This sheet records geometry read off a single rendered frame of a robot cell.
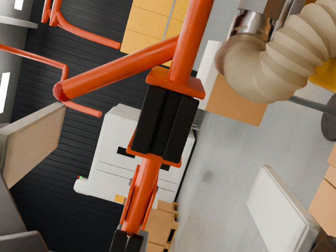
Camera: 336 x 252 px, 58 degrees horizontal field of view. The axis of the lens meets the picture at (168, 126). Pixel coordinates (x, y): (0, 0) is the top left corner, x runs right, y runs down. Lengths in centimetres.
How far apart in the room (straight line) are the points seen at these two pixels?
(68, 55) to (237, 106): 985
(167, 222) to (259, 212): 686
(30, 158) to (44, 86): 1164
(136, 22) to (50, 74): 497
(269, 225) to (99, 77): 23
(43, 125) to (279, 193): 13
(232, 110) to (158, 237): 565
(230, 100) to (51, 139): 169
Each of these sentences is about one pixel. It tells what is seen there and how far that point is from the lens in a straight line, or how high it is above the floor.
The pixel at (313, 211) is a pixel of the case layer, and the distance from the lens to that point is 136.
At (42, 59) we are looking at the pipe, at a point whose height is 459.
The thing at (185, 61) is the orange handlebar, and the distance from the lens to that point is 30.
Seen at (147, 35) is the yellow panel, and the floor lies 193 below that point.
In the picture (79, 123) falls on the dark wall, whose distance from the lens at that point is 1159.
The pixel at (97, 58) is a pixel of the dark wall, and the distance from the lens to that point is 1113.
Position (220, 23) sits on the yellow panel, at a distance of 773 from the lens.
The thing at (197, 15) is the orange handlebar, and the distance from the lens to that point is 30.
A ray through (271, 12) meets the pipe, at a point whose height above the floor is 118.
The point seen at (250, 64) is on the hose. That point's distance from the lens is 24.
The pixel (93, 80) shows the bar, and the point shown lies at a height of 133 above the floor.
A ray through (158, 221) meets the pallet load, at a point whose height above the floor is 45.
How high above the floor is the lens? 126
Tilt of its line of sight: 3 degrees down
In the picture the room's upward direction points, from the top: 73 degrees counter-clockwise
